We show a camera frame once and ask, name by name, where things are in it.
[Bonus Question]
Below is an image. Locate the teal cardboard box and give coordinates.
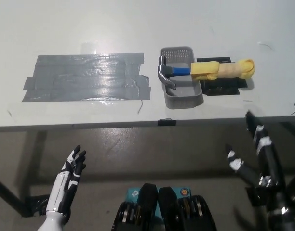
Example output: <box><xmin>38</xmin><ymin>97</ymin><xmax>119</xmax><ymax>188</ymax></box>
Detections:
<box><xmin>125</xmin><ymin>187</ymin><xmax>192</xmax><ymax>220</ymax></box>

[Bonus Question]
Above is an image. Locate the black ribbed robot body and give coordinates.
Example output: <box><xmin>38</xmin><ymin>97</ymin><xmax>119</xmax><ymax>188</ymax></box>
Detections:
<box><xmin>110</xmin><ymin>182</ymin><xmax>217</xmax><ymax>231</ymax></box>

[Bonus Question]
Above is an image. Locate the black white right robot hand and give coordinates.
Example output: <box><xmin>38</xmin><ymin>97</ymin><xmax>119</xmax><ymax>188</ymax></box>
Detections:
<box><xmin>225</xmin><ymin>110</ymin><xmax>295</xmax><ymax>217</ymax></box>

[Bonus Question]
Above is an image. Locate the hammer with yellow handle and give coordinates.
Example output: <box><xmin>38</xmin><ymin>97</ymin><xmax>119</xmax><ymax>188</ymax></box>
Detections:
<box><xmin>157</xmin><ymin>55</ymin><xmax>256</xmax><ymax>91</ymax></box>

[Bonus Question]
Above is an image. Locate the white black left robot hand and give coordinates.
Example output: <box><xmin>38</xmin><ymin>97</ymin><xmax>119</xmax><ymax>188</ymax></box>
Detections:
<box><xmin>45</xmin><ymin>145</ymin><xmax>87</xmax><ymax>221</ymax></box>

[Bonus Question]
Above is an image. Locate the gray perforated plastic container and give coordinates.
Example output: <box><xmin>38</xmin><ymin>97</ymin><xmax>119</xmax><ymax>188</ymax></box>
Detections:
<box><xmin>160</xmin><ymin>46</ymin><xmax>204</xmax><ymax>109</ymax></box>

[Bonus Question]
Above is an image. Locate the small black tape strip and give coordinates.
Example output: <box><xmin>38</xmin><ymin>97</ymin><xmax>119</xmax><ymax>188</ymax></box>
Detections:
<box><xmin>158</xmin><ymin>118</ymin><xmax>177</xmax><ymax>127</ymax></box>

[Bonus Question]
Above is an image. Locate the gray duct tape patch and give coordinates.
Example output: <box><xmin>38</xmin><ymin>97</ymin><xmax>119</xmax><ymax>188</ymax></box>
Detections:
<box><xmin>21</xmin><ymin>52</ymin><xmax>152</xmax><ymax>103</ymax></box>

